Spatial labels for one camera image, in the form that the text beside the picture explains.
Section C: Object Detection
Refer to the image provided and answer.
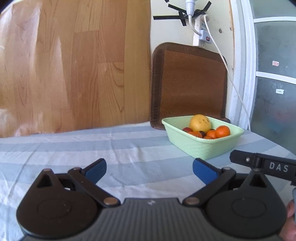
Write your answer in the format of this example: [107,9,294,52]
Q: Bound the orange mandarin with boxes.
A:
[215,126,231,138]
[188,131,204,138]

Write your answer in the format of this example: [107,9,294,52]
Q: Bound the smooth orange fruit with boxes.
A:
[203,136,214,140]
[206,130,217,139]

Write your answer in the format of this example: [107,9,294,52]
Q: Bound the red tomato with stem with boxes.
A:
[182,127,193,133]

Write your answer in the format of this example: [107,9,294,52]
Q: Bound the dark plum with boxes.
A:
[200,131,206,138]

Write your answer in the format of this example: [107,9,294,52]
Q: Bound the person's right hand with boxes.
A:
[280,200,296,241]

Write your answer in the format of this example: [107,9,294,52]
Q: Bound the light green plastic basket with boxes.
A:
[162,115,244,160]

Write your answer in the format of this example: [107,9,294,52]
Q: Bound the yellow spotted pear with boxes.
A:
[189,114,212,133]

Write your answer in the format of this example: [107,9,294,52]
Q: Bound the brown woven seat mat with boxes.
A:
[149,43,230,130]

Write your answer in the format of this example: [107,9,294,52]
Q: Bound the wood pattern floor sheet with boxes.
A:
[1,1,151,138]

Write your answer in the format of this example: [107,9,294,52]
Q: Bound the white power strip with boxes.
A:
[193,15,212,49]

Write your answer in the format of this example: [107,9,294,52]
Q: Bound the black tape strips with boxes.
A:
[153,1,212,26]

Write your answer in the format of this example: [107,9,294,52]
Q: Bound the white power cable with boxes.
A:
[203,14,252,132]

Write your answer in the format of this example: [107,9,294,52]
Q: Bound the white door frame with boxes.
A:
[229,0,296,130]

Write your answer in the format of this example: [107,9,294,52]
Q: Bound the white plug with cable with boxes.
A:
[185,0,201,36]

